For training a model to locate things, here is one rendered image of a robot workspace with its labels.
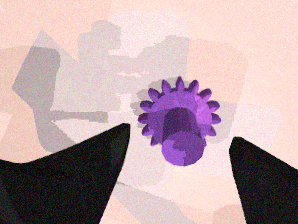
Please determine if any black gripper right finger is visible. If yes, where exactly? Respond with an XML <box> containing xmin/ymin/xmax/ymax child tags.
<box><xmin>229</xmin><ymin>137</ymin><xmax>298</xmax><ymax>224</ymax></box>

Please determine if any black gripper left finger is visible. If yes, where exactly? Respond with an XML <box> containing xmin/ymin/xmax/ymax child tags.
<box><xmin>0</xmin><ymin>123</ymin><xmax>130</xmax><ymax>224</ymax></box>

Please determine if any purple gear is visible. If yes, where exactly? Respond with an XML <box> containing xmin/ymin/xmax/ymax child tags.
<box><xmin>137</xmin><ymin>77</ymin><xmax>221</xmax><ymax>167</ymax></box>

